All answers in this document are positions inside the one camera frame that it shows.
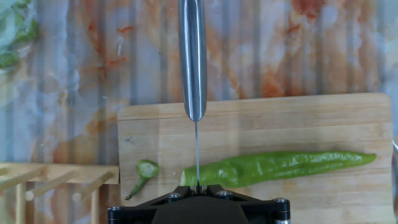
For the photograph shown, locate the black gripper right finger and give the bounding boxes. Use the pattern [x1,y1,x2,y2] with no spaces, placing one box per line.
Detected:
[198,185,292,224]

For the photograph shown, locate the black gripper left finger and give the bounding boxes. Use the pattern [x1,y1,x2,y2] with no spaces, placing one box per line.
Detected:
[107,185,198,224]

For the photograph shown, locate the long green chili pepper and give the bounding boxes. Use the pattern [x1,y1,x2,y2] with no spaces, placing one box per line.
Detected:
[179,151,377,189]

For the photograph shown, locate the steel kitchen knife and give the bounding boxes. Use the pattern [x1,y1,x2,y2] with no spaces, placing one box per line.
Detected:
[177,0,208,194]

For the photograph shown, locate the cut chili stem piece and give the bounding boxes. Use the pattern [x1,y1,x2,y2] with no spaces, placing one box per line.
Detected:
[124,159,160,201]

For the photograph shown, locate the wooden peg rack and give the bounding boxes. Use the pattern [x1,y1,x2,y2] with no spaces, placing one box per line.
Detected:
[0,161,121,224]

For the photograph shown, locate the wooden cutting board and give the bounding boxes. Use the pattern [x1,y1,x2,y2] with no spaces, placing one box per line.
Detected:
[116,92,398,224]

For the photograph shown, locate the marbled plastic table sheet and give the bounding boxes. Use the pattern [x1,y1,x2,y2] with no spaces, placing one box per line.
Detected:
[0,0,398,224]

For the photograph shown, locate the green pepper with curled stem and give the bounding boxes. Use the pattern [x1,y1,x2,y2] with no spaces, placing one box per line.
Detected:
[0,51,21,70]

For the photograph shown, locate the green pepper inside bag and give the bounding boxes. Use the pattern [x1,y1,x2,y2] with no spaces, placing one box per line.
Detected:
[12,0,40,47]

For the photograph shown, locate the clear plastic bag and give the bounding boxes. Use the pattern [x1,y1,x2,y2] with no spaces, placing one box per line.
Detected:
[0,0,40,72]

